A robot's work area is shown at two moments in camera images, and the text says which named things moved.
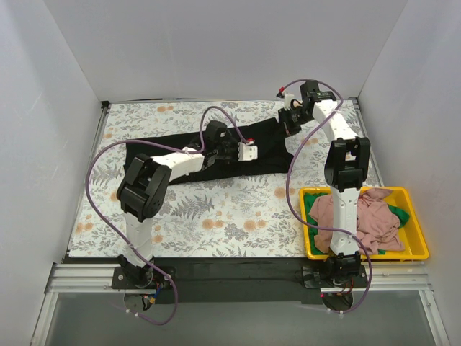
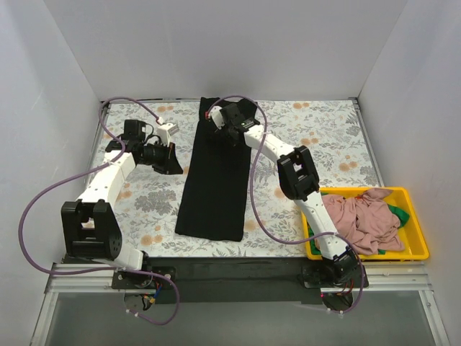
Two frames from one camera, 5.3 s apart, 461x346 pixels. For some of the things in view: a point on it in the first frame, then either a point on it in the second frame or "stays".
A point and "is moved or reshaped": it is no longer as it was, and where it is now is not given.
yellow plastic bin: x=412 y=235 stays
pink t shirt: x=377 y=224 stays
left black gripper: x=233 y=148 to x=168 y=158
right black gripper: x=288 y=122 to x=223 y=130
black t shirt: x=274 y=151 is moved or reshaped
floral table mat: x=251 y=215 stays
